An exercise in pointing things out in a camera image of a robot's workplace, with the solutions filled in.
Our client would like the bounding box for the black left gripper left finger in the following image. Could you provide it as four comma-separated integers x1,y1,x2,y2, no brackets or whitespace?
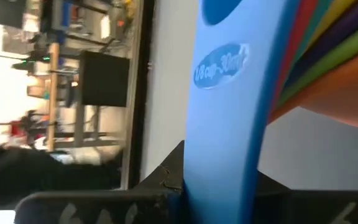
13,139,186,224

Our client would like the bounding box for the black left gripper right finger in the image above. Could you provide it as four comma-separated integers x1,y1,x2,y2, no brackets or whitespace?
252,170,358,224

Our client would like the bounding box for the orange measuring cup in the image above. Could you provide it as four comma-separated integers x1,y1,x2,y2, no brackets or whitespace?
267,43,358,131

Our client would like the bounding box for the red measuring cup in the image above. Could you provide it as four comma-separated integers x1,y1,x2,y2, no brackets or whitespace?
268,0,318,110

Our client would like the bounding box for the teal measuring cup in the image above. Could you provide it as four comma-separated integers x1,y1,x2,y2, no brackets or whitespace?
290,0,334,63

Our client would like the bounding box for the black square panel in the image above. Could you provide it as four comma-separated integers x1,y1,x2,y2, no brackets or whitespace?
79,50,131,108

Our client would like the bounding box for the black aluminium table frame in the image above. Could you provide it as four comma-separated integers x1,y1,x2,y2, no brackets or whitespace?
128,0,155,190

